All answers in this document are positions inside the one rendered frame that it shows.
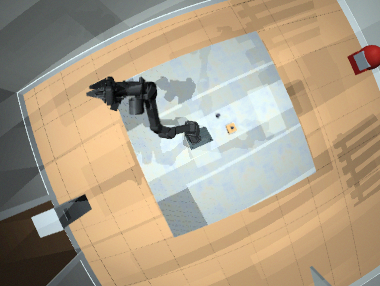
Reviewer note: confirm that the tan square block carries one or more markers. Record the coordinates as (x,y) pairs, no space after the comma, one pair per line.
(229,130)

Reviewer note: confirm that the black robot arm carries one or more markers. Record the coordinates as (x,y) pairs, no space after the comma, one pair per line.
(147,92)

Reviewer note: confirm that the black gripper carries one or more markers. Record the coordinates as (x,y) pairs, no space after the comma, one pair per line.
(107,89)

